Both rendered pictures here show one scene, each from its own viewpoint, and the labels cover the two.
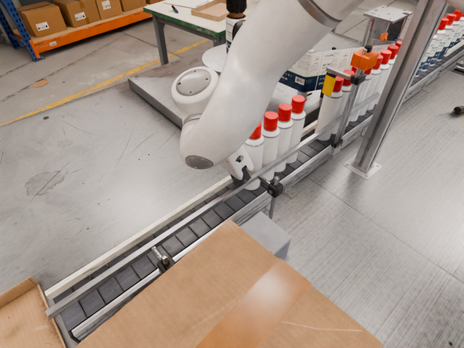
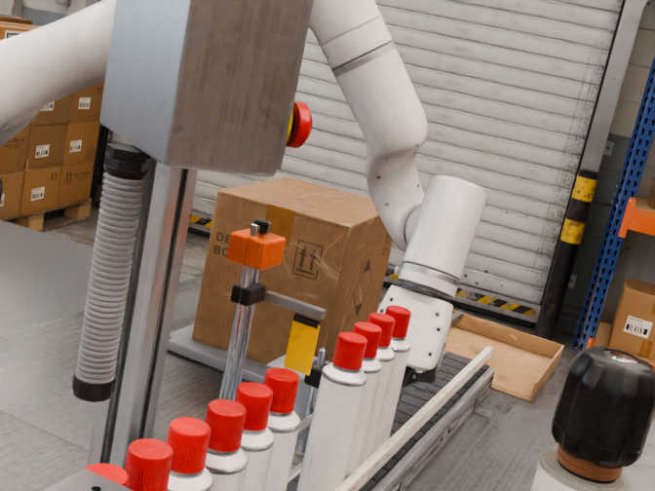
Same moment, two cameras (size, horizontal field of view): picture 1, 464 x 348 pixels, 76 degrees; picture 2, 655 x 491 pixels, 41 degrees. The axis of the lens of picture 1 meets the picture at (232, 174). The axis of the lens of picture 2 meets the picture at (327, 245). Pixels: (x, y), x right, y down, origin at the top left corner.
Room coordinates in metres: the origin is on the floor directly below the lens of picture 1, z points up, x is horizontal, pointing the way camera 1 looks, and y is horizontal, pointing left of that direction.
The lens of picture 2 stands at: (1.46, -0.62, 1.40)
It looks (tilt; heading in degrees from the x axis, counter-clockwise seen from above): 13 degrees down; 154
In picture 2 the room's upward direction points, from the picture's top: 12 degrees clockwise
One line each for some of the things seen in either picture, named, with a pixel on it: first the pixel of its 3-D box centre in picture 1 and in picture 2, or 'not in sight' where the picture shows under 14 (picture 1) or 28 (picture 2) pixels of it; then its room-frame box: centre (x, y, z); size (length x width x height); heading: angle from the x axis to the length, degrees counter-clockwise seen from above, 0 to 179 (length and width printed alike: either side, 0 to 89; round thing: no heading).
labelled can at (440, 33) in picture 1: (431, 45); not in sight; (1.22, -0.82, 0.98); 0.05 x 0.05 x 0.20
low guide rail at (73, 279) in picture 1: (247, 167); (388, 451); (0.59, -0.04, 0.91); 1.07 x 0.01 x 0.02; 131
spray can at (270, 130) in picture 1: (267, 148); (365, 393); (0.58, -0.09, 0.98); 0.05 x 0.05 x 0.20
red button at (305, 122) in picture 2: not in sight; (289, 123); (0.80, -0.35, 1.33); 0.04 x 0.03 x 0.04; 6
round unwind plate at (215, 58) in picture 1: (235, 59); not in sight; (1.32, -0.02, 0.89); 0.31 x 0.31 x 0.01
